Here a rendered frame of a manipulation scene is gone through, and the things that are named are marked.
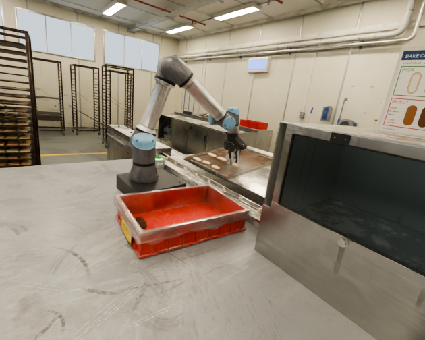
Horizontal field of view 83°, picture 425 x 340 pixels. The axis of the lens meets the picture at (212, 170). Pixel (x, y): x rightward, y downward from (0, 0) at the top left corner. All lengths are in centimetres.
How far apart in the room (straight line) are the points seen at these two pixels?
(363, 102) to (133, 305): 466
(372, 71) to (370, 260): 439
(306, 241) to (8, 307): 79
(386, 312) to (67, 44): 835
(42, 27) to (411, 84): 798
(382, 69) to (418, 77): 323
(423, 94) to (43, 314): 179
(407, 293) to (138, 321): 62
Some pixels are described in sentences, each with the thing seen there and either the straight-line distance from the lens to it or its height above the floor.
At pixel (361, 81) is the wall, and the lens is 501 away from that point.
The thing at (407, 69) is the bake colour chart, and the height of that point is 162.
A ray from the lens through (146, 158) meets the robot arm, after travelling 126.
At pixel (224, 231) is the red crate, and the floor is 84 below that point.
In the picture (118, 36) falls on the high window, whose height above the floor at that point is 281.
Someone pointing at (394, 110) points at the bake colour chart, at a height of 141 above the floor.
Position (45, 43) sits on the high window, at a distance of 836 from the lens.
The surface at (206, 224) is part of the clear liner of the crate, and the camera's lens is 91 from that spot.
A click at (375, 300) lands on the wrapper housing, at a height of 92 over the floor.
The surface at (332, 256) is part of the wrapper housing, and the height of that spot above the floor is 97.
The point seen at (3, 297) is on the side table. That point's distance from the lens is 85.
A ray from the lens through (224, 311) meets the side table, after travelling 73.
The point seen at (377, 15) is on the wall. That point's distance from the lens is 523.
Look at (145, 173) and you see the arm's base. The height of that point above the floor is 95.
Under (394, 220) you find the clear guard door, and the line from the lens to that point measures 71.
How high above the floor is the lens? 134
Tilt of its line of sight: 16 degrees down
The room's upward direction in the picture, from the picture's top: 7 degrees clockwise
